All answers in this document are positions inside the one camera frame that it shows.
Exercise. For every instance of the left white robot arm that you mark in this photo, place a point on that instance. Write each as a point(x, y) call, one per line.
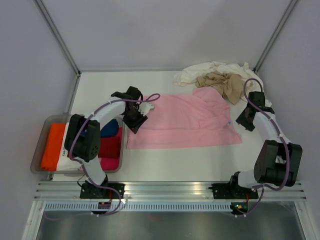
point(83, 136)

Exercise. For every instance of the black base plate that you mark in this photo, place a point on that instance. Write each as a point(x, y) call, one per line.
point(226, 191)
point(89, 191)

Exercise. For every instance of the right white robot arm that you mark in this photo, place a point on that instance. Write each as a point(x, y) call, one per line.
point(278, 162)

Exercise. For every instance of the cream white t shirt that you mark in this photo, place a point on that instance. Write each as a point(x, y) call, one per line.
point(252, 83)

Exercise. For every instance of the grey plastic bin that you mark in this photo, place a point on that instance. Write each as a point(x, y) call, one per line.
point(35, 166)

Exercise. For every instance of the orange rolled t shirt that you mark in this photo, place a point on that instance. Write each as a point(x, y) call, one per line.
point(53, 147)

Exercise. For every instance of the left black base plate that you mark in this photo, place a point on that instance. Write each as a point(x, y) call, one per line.
point(89, 191)

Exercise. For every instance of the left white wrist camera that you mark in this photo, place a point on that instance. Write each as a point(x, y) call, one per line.
point(145, 107)

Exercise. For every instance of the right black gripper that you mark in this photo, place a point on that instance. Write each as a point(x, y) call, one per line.
point(240, 120)

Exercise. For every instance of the dark red rolled t shirt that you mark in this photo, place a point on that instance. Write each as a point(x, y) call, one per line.
point(110, 147)

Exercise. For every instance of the left aluminium frame post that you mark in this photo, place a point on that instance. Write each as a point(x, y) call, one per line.
point(56, 34)

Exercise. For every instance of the magenta rolled t shirt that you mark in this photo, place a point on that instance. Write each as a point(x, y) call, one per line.
point(111, 164)

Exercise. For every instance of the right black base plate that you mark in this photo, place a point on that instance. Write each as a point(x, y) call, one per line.
point(226, 191)

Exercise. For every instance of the right aluminium frame post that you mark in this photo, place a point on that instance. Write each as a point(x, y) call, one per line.
point(276, 33)

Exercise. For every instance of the white slotted cable duct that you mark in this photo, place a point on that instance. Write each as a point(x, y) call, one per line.
point(139, 206)

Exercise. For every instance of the aluminium frame post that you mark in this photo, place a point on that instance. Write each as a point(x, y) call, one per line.
point(276, 33)
point(56, 34)

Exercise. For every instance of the blue rolled t shirt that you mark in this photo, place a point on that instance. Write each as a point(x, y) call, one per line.
point(110, 129)

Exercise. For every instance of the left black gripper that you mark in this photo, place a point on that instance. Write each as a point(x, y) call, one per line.
point(134, 126)

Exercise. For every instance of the pink t shirt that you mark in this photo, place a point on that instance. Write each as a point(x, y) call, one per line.
point(199, 119)

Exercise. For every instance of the white rolled t shirt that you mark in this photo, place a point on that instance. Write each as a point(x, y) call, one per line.
point(64, 163)

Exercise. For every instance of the beige tan t shirt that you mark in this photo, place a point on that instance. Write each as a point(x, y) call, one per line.
point(229, 85)

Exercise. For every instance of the aluminium rail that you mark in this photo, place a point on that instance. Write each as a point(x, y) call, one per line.
point(159, 191)

